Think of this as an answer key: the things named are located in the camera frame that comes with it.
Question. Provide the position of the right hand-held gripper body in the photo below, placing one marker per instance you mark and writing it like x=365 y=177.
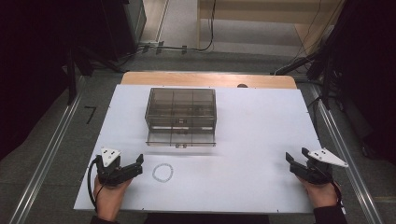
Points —
x=317 y=168

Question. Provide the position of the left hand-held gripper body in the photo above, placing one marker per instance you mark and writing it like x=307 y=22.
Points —
x=109 y=166

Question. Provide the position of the transparent grey drawer box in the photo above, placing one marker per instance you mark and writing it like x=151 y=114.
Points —
x=180 y=116

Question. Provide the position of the person's right hand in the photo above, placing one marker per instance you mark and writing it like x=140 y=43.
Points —
x=320 y=193

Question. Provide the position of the person's left hand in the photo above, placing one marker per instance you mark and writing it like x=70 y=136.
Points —
x=109 y=199

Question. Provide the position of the white board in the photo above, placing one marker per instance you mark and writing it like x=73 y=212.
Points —
x=249 y=140

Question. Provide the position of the black stand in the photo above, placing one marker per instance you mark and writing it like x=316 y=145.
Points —
x=73 y=77
x=323 y=68

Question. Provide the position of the small dark round object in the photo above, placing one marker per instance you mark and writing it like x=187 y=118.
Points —
x=242 y=85

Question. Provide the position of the wooden table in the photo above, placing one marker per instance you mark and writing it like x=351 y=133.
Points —
x=193 y=79

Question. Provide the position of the dark curtain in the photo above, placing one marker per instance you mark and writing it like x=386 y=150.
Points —
x=370 y=77
x=28 y=62

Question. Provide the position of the dark cabinet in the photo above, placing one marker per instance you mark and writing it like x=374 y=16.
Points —
x=135 y=25

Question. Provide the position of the wooden shelf unit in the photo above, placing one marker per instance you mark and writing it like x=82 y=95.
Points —
x=249 y=12

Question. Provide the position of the metal floor rail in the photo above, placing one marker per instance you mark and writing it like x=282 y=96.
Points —
x=345 y=155
x=49 y=155

